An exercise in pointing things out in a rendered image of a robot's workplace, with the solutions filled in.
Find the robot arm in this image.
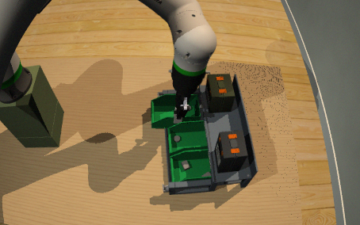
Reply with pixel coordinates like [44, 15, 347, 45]
[0, 0, 216, 104]

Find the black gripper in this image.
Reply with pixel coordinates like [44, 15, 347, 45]
[173, 81, 197, 124]

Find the green bin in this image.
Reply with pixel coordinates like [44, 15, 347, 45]
[170, 149, 211, 182]
[151, 94, 201, 128]
[168, 120, 208, 156]

